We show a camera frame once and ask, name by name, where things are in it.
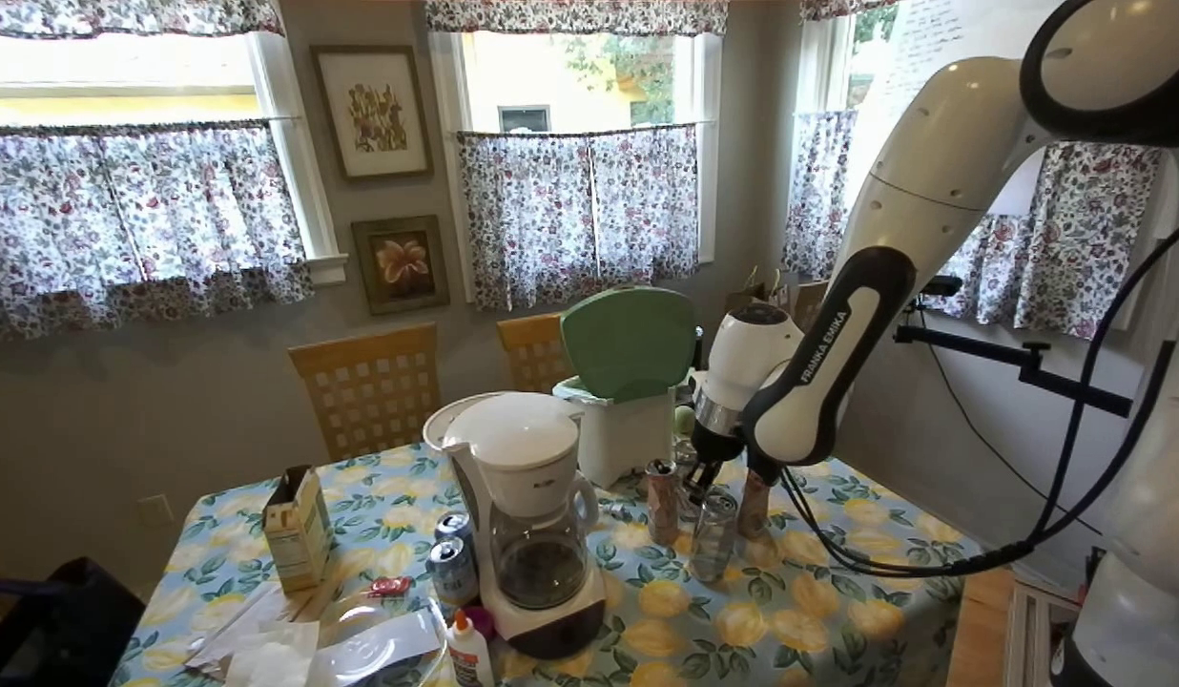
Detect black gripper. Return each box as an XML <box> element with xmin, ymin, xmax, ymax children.
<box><xmin>683</xmin><ymin>423</ymin><xmax>741</xmax><ymax>499</ymax></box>

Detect brown orange can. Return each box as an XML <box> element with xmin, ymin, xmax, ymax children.
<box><xmin>645</xmin><ymin>464</ymin><xmax>678</xmax><ymax>545</ymax></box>

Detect clear silver can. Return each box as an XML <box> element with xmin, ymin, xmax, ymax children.
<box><xmin>692</xmin><ymin>493</ymin><xmax>736</xmax><ymax>586</ymax></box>

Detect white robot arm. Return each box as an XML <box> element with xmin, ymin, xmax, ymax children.
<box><xmin>701</xmin><ymin>0</ymin><xmax>1179</xmax><ymax>687</ymax></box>

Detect lemon print tablecloth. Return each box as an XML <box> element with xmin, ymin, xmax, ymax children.
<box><xmin>114</xmin><ymin>464</ymin><xmax>971</xmax><ymax>687</ymax></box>

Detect green white trash bin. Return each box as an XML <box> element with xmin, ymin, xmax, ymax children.
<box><xmin>557</xmin><ymin>288</ymin><xmax>698</xmax><ymax>487</ymax></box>

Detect glass coffee carafe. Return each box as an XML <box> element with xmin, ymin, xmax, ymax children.
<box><xmin>493</xmin><ymin>483</ymin><xmax>599</xmax><ymax>613</ymax></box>

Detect wooden chair right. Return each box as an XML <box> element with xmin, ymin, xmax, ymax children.
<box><xmin>495</xmin><ymin>315</ymin><xmax>571</xmax><ymax>392</ymax></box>

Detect wooden chair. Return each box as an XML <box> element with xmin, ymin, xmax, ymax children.
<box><xmin>288</xmin><ymin>325</ymin><xmax>439</xmax><ymax>459</ymax></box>
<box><xmin>495</xmin><ymin>315</ymin><xmax>571</xmax><ymax>392</ymax></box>

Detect white coffee maker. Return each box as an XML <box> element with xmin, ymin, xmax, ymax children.
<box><xmin>423</xmin><ymin>390</ymin><xmax>606</xmax><ymax>661</ymax></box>

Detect blue soda can rear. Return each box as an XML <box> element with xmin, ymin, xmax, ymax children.
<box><xmin>436</xmin><ymin>511</ymin><xmax>474</xmax><ymax>541</ymax></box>

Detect blue soda can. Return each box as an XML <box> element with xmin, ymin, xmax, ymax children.
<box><xmin>436</xmin><ymin>511</ymin><xmax>474</xmax><ymax>541</ymax></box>
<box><xmin>426</xmin><ymin>540</ymin><xmax>477</xmax><ymax>613</ymax></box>

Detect blue soda can front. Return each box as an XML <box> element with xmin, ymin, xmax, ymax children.
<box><xmin>426</xmin><ymin>540</ymin><xmax>477</xmax><ymax>613</ymax></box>

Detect floral curtain middle window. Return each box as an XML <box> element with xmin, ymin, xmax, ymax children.
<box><xmin>458</xmin><ymin>123</ymin><xmax>701</xmax><ymax>315</ymax></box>

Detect floral curtain window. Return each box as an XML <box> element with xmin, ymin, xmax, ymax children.
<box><xmin>0</xmin><ymin>120</ymin><xmax>313</xmax><ymax>345</ymax></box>
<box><xmin>782</xmin><ymin>111</ymin><xmax>1164</xmax><ymax>340</ymax></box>
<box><xmin>458</xmin><ymin>123</ymin><xmax>701</xmax><ymax>315</ymax></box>

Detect white glue bottle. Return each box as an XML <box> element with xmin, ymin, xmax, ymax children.
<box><xmin>446</xmin><ymin>614</ymin><xmax>495</xmax><ymax>687</ymax></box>

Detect wooden chair left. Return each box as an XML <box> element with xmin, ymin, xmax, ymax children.
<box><xmin>288</xmin><ymin>325</ymin><xmax>439</xmax><ymax>459</ymax></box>

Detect framed flower picture lower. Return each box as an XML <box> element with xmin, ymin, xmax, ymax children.
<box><xmin>352</xmin><ymin>214</ymin><xmax>451</xmax><ymax>317</ymax></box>

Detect floral curtain right window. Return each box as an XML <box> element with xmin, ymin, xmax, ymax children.
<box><xmin>782</xmin><ymin>111</ymin><xmax>1164</xmax><ymax>340</ymax></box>

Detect clear plastic bag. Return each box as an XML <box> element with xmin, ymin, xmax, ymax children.
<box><xmin>187</xmin><ymin>597</ymin><xmax>442</xmax><ymax>687</ymax></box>

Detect framed botanical picture upper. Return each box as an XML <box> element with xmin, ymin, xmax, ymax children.
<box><xmin>313</xmin><ymin>46</ymin><xmax>430</xmax><ymax>181</ymax></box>

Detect floral valance middle window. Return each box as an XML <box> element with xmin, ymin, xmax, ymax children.
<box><xmin>423</xmin><ymin>0</ymin><xmax>729</xmax><ymax>40</ymax></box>

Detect floral valance window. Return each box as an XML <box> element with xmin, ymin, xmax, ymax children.
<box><xmin>0</xmin><ymin>0</ymin><xmax>282</xmax><ymax>40</ymax></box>
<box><xmin>423</xmin><ymin>0</ymin><xmax>729</xmax><ymax>40</ymax></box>

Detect black bag on floor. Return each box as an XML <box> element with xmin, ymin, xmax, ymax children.
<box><xmin>0</xmin><ymin>557</ymin><xmax>146</xmax><ymax>687</ymax></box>

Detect floral curtain left window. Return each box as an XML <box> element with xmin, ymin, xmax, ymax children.
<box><xmin>0</xmin><ymin>120</ymin><xmax>313</xmax><ymax>345</ymax></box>

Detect floral valance left window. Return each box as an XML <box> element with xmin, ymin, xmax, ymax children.
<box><xmin>0</xmin><ymin>0</ymin><xmax>282</xmax><ymax>40</ymax></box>

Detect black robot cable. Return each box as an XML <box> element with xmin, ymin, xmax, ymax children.
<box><xmin>776</xmin><ymin>205</ymin><xmax>1179</xmax><ymax>586</ymax></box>

